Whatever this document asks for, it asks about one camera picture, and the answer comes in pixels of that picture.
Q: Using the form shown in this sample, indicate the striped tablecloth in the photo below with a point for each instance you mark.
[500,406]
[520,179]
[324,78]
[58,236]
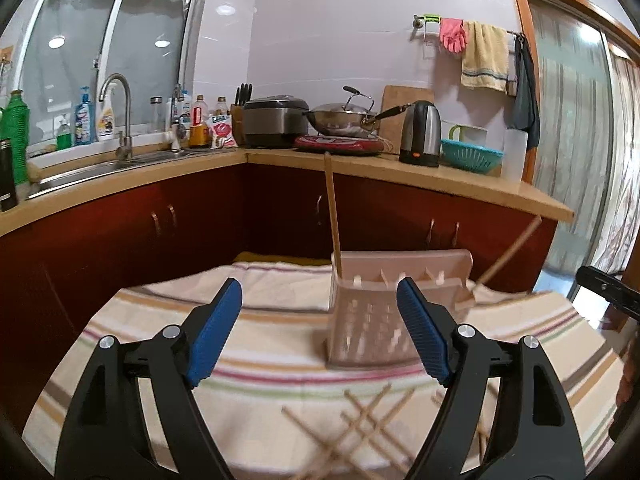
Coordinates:
[280,320]

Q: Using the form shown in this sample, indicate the steel wok lid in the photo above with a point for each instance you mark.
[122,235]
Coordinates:
[342,107]

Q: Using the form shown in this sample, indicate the wooden door frame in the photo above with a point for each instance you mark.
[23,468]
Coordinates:
[520,10]

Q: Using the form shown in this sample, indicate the green ribbed bottle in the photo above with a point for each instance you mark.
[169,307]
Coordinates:
[15,135]

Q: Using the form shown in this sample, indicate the pink perforated plastic utensil holder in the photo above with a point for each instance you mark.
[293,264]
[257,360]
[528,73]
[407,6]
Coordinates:
[365,310]

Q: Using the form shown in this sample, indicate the steel electric kettle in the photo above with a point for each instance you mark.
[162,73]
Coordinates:
[420,130]

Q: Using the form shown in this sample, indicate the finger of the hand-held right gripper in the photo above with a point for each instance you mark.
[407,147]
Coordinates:
[605,290]

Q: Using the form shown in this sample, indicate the teal plastic colander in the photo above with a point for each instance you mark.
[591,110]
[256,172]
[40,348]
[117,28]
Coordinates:
[470,157]

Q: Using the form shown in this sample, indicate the glass jar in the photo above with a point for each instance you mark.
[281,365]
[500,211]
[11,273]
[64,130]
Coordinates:
[157,115]

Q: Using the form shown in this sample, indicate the white bottle with blue cap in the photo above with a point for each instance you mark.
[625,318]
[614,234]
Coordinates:
[186,110]

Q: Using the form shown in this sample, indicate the red induction cooker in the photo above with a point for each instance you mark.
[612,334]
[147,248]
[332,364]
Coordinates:
[335,144]

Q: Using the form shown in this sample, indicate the steel wok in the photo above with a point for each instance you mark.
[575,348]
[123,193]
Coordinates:
[340,124]

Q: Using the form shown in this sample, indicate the wooden knife block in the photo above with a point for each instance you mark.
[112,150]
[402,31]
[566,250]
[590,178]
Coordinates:
[239,122]

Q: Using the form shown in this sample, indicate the white spray bottle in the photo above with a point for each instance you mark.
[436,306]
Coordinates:
[106,120]

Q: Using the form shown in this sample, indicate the glass sliding door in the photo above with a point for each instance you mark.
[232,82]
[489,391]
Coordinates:
[570,135]

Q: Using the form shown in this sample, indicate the wooden cutting board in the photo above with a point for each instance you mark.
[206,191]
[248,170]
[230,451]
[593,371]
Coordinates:
[400,95]

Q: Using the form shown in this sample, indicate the white plastic container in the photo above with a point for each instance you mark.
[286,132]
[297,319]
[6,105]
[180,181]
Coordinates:
[515,155]

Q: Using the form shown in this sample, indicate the grey hanging cloth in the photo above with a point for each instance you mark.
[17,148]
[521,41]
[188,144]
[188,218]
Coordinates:
[525,100]

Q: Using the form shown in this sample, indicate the yellow striped towel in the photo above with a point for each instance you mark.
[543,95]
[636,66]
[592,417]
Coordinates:
[482,55]

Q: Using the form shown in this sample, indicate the pink rubber glove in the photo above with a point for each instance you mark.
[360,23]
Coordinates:
[452,35]

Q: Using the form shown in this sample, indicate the silver rice cooker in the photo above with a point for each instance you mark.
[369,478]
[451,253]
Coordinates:
[275,120]

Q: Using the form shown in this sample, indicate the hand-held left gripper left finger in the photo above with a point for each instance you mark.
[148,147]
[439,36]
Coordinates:
[215,330]

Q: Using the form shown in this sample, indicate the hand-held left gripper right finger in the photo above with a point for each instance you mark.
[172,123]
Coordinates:
[422,330]

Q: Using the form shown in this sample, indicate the metal towel rail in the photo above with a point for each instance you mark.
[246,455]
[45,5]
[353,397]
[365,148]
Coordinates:
[425,20]

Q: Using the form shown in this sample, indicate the red and white packet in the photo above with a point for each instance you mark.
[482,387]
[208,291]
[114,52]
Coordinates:
[222,132]

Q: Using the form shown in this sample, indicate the blue detergent bottle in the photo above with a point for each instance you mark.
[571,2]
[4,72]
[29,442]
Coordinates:
[85,120]

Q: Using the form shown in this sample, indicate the amber oil bottle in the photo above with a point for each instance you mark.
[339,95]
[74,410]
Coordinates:
[200,135]

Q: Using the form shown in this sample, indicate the small clear condiment bottle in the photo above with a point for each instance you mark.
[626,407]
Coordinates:
[221,106]

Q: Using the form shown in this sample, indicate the stainless steel sink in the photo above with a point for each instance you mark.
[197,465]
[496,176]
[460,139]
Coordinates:
[100,167]

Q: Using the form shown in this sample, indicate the green dish soap bottle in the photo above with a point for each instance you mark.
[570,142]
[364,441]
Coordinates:
[64,137]

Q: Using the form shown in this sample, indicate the black flask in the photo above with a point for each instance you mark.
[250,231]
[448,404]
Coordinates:
[6,180]

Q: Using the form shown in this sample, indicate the chrome kitchen faucet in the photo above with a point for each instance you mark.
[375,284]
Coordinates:
[127,125]

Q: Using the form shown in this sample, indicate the wooden kitchen countertop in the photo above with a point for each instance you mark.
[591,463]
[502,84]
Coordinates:
[400,175]

